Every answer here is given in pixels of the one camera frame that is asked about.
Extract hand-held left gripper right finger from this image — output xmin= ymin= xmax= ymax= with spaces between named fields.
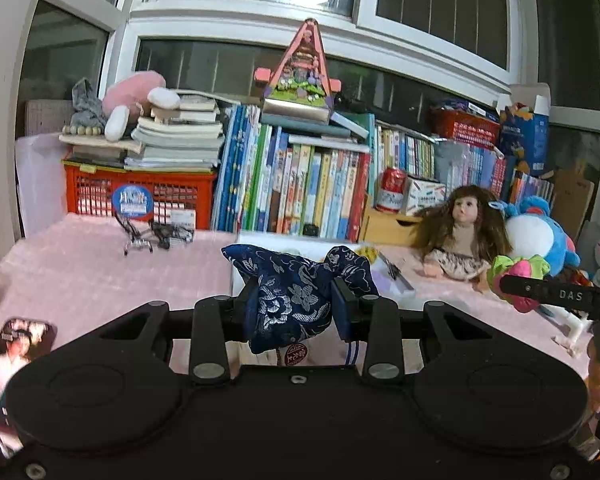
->
xmin=331 ymin=279 xmax=503 ymax=386

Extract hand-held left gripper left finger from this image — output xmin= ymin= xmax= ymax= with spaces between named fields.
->
xmin=87 ymin=277 xmax=259 ymax=386

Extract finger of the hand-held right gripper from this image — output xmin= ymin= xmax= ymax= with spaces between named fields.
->
xmin=499 ymin=273 xmax=556 ymax=307

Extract pink green flower toy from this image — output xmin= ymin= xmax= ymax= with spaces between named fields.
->
xmin=486 ymin=255 xmax=551 ymax=314

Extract dark blue floral pouch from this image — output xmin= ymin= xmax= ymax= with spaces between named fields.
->
xmin=221 ymin=243 xmax=381 ymax=368

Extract person's right hand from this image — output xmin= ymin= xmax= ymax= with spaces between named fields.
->
xmin=586 ymin=342 xmax=600 ymax=419

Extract white pipe rack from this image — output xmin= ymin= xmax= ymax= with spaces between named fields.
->
xmin=550 ymin=304 xmax=594 ymax=357

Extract blue and white plush toy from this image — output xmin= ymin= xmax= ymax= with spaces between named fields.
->
xmin=500 ymin=196 xmax=582 ymax=278

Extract grey scissors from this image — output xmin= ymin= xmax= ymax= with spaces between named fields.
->
xmin=377 ymin=251 xmax=417 ymax=292

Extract brown-haired doll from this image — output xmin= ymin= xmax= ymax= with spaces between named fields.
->
xmin=411 ymin=185 xmax=514 ymax=292

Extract wooden drawer box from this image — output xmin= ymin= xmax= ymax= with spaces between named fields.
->
xmin=358 ymin=195 xmax=424 ymax=247

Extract brown cardboard sheet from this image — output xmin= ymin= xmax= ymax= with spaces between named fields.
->
xmin=550 ymin=167 xmax=596 ymax=242

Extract row of slim colourful books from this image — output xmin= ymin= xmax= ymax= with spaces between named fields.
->
xmin=436 ymin=140 xmax=556 ymax=207

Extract red drink can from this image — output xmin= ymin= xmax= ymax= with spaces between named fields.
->
xmin=375 ymin=166 xmax=409 ymax=214

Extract row of tall picture books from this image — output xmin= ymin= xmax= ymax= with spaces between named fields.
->
xmin=211 ymin=105 xmax=374 ymax=242

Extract small metal toy cart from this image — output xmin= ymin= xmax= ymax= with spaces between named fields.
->
xmin=113 ymin=211 xmax=156 ymax=256

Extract white printed carton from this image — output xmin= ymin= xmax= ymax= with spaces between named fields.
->
xmin=404 ymin=177 xmax=448 ymax=217

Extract pink tablecloth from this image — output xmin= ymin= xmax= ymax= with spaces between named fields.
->
xmin=0 ymin=212 xmax=600 ymax=376

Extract tall blue printed box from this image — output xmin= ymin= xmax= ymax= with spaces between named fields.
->
xmin=497 ymin=102 xmax=551 ymax=177

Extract row of small paperback books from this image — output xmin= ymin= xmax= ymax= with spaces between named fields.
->
xmin=374 ymin=127 xmax=438 ymax=182

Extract red plastic basket of books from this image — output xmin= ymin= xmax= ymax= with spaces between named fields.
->
xmin=431 ymin=106 xmax=502 ymax=149

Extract stack of lying books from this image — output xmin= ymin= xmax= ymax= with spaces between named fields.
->
xmin=124 ymin=95 xmax=227 ymax=173

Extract red plastic basket with sticker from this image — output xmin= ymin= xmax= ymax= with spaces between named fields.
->
xmin=62 ymin=160 xmax=218 ymax=232

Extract pink toy house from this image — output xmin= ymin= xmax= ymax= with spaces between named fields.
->
xmin=254 ymin=18 xmax=342 ymax=126

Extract rounded photo card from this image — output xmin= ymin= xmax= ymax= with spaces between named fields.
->
xmin=0 ymin=316 xmax=59 ymax=423

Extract translucent plastic bin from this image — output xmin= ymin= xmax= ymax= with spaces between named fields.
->
xmin=15 ymin=135 xmax=69 ymax=241

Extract pink and white plush toy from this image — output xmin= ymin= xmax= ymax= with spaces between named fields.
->
xmin=102 ymin=71 xmax=182 ymax=142

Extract grey plush toy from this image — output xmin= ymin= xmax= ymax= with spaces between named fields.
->
xmin=70 ymin=77 xmax=109 ymax=129

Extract white window frame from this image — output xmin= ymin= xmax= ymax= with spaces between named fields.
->
xmin=17 ymin=0 xmax=600 ymax=133

